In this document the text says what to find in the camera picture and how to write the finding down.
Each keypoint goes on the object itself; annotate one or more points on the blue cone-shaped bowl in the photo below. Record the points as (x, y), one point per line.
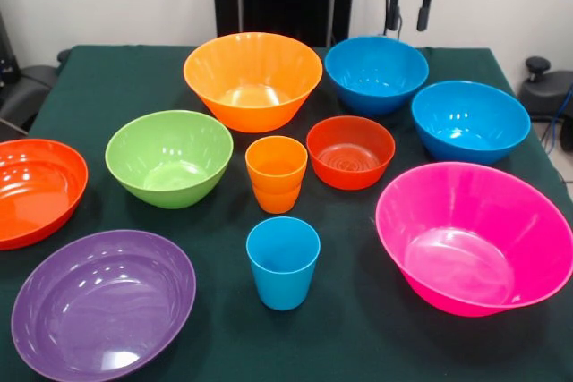
(376, 87)

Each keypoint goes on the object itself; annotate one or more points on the large orange bowl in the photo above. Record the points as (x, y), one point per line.
(250, 100)

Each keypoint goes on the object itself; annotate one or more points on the blue round bowl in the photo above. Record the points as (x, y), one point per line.
(470, 131)

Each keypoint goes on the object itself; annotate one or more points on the small red bowl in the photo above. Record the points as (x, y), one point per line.
(349, 167)

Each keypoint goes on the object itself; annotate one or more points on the orange cup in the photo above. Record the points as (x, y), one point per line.
(276, 203)
(276, 167)

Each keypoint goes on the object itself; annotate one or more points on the pink bowl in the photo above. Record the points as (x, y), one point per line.
(461, 257)

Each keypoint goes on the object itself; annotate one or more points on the green bowl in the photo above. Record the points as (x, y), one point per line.
(170, 176)

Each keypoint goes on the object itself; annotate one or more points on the blue cup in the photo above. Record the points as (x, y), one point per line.
(283, 274)

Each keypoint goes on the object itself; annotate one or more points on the dark green table cloth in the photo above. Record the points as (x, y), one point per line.
(112, 78)

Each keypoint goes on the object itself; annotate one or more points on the black equipment box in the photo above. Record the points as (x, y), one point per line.
(6, 51)

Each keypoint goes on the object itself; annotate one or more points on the large red-orange bowl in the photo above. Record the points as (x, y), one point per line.
(31, 194)

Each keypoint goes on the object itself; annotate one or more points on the purple bowl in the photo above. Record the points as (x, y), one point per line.
(98, 310)

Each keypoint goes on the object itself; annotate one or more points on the black pedestal foot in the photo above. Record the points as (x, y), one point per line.
(27, 91)
(546, 91)

